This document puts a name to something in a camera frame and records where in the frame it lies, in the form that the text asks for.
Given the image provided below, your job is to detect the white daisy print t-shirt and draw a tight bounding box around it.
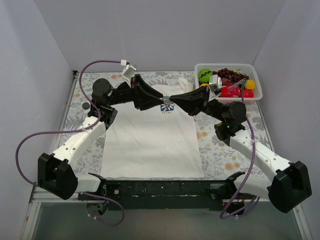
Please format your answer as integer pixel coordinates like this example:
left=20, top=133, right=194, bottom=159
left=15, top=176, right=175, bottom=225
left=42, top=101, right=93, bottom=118
left=99, top=77, right=205, bottom=180

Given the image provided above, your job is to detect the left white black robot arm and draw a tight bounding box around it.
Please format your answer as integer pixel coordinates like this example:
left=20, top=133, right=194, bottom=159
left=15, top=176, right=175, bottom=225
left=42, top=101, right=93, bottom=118
left=37, top=74, right=164, bottom=200

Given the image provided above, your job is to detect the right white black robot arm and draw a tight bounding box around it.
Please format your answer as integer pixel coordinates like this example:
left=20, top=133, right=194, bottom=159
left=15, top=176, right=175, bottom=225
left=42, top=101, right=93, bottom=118
left=169, top=86, right=312, bottom=213

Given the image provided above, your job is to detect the green toy ball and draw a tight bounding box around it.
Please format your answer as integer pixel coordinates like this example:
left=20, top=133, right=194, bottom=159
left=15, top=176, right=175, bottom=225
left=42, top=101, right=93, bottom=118
left=197, top=68, right=213, bottom=84

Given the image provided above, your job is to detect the red dragon fruit toy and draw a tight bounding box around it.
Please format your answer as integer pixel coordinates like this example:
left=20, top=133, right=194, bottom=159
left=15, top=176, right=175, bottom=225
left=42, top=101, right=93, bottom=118
left=219, top=83, right=241, bottom=98

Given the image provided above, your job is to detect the white bottle black cap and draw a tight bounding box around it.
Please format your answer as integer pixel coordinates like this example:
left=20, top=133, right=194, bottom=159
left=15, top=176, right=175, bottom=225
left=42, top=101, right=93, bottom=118
left=81, top=102, right=91, bottom=110

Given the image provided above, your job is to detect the red apple toy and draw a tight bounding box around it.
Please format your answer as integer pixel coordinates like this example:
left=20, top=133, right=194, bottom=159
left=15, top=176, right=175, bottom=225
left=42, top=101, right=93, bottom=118
left=241, top=89, right=254, bottom=98

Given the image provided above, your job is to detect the dark red grape bunch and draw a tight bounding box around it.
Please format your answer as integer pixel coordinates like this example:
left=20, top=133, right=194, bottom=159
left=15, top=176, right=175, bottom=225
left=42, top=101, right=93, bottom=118
left=213, top=68, right=250, bottom=86

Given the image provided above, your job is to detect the yellow fruit toy right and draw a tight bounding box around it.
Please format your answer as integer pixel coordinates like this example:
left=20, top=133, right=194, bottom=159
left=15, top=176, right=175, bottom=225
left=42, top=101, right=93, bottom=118
left=244, top=79, right=256, bottom=91

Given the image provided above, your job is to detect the white plastic fruit basket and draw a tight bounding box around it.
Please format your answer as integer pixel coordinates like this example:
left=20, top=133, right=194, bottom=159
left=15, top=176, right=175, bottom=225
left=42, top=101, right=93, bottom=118
left=194, top=63, right=265, bottom=105

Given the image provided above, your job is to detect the floral patterned table mat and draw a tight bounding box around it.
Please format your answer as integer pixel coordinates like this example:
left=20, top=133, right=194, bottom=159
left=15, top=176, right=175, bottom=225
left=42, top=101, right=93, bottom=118
left=64, top=71, right=271, bottom=180

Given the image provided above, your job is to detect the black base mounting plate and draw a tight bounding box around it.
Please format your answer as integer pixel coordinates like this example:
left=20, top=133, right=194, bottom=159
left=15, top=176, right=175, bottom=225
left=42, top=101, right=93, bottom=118
left=77, top=178, right=258, bottom=211

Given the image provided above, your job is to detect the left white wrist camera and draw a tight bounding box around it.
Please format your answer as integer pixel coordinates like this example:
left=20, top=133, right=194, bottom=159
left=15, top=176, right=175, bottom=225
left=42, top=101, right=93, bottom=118
left=120, top=59, right=137, bottom=87

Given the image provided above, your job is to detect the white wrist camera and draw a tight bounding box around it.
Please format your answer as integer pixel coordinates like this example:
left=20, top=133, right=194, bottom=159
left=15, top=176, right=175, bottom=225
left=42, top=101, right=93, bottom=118
left=120, top=59, right=137, bottom=87
left=208, top=74, right=223, bottom=97

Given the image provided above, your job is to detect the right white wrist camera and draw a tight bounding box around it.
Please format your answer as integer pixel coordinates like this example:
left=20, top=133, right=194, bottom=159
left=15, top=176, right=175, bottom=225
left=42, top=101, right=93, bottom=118
left=208, top=74, right=223, bottom=97

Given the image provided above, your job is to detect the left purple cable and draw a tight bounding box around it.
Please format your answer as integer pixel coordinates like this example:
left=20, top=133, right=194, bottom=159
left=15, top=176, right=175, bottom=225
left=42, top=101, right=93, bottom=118
left=15, top=59, right=126, bottom=226

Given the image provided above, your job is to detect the aluminium frame rail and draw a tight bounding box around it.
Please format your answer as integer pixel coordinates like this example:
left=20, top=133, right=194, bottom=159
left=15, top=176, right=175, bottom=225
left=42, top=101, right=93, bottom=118
left=36, top=177, right=293, bottom=203

